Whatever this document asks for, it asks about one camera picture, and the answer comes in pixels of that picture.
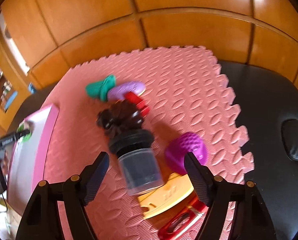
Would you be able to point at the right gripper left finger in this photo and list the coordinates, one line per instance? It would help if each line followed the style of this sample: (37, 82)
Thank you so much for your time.
(41, 219)

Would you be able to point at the red metallic capsule tube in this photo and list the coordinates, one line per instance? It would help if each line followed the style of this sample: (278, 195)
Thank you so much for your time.
(183, 220)

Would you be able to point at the yellow orange cheese wedge toy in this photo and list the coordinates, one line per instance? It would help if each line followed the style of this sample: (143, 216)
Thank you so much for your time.
(176, 189)

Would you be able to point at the white green plastic device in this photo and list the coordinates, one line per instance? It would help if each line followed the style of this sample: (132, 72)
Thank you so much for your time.
(25, 125)

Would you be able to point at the black-lid clear jar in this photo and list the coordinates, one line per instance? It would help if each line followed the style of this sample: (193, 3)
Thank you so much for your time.
(137, 162)

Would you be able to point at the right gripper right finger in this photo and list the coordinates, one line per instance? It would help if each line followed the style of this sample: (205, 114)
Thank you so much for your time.
(251, 218)

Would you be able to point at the teal plastic spool toy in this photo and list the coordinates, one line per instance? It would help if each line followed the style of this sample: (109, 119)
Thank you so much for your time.
(100, 89)

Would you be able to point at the pink white tray box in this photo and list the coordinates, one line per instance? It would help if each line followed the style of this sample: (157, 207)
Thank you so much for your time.
(27, 163)

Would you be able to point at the red block toy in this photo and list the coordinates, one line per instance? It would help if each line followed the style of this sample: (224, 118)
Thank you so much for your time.
(139, 103)

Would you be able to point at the dark brown shell dish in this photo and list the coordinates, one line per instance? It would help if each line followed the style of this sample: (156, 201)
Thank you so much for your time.
(120, 117)

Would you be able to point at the lilac egg-shaped case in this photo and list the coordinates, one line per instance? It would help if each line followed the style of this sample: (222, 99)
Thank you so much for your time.
(117, 92)

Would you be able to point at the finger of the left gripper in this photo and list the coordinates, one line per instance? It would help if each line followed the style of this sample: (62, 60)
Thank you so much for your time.
(12, 137)

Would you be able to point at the person's left hand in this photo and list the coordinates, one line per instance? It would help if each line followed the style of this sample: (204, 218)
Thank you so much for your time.
(5, 164)

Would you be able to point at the magenta perforated silicone cap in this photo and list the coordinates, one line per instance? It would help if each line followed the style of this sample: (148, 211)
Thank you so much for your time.
(179, 147)

